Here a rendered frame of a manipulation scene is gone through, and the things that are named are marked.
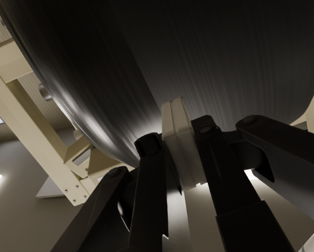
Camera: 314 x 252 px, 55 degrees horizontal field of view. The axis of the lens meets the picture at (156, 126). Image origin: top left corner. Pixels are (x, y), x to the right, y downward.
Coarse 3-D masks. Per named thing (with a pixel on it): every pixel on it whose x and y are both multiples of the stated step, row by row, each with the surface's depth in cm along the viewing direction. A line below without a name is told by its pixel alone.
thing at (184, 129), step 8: (176, 104) 19; (184, 104) 18; (176, 112) 17; (184, 112) 16; (176, 120) 16; (184, 120) 15; (176, 128) 15; (184, 128) 14; (192, 128) 15; (184, 136) 14; (192, 136) 14; (184, 144) 14; (192, 144) 14; (184, 152) 14; (192, 152) 14; (192, 160) 14; (200, 160) 14; (192, 168) 15; (200, 168) 14; (200, 176) 15; (200, 184) 15
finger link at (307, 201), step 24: (240, 120) 13; (264, 120) 12; (264, 144) 11; (288, 144) 10; (312, 144) 9; (264, 168) 13; (288, 168) 10; (312, 168) 8; (288, 192) 11; (312, 192) 9; (312, 216) 10
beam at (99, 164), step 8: (96, 152) 102; (96, 160) 98; (104, 160) 96; (112, 160) 94; (88, 168) 96; (96, 168) 94; (104, 168) 93; (112, 168) 93; (128, 168) 93; (88, 176) 94; (96, 176) 94; (96, 184) 96
